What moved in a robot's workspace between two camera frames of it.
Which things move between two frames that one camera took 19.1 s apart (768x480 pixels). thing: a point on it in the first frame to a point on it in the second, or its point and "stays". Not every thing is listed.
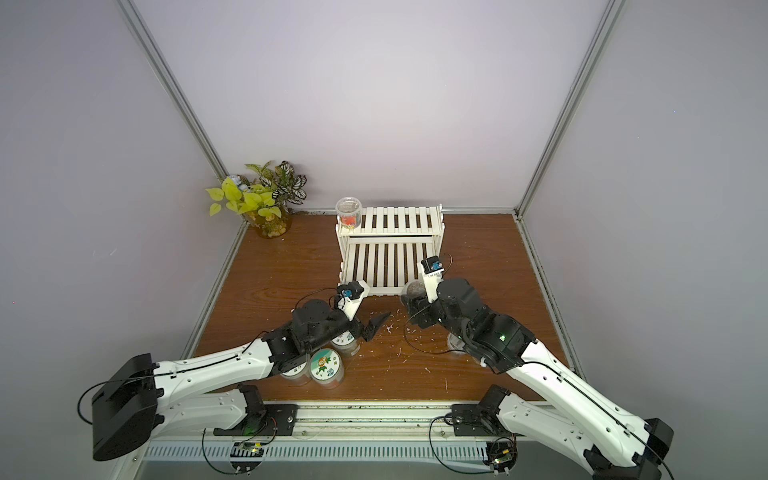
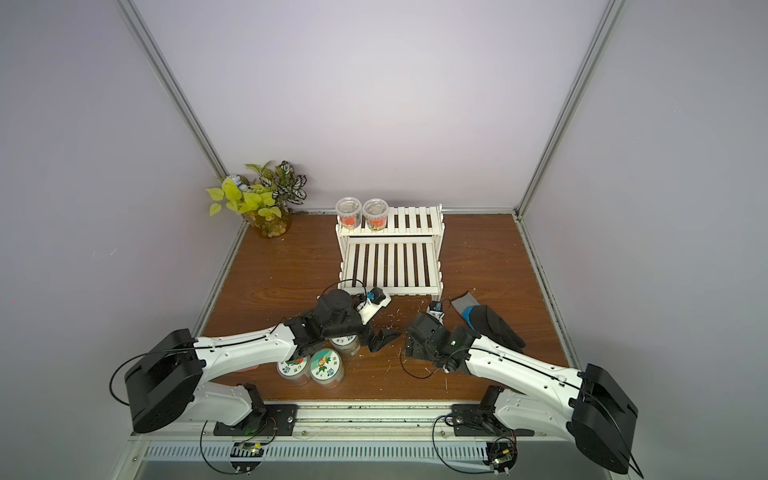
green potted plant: (264, 199) stays
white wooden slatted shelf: (385, 251) stays
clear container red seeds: (349, 213) stays
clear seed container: (416, 294) to (376, 212)
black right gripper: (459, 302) to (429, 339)
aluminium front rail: (371, 426) stays
